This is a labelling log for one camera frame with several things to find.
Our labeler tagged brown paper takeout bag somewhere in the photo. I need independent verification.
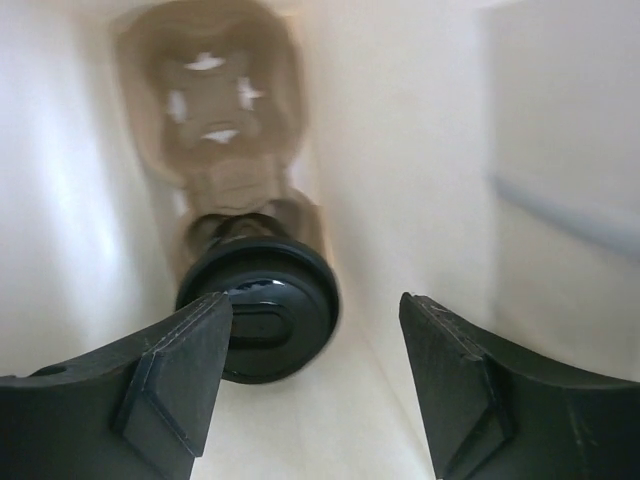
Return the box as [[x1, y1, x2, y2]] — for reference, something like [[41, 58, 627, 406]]
[[1, 1, 639, 479]]

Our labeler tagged black coffee cup lid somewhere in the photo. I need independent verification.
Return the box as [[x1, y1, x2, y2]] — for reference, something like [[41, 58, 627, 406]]
[[175, 236, 340, 385]]

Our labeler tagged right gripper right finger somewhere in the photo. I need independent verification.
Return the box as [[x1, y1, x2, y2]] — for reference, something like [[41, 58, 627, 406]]
[[399, 293, 639, 479]]

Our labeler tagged grey paper coffee cup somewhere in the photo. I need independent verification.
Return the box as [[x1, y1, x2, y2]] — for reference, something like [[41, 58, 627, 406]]
[[186, 212, 283, 253]]

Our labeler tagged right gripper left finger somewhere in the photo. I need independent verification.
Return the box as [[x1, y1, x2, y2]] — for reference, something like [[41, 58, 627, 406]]
[[1, 293, 232, 479]]

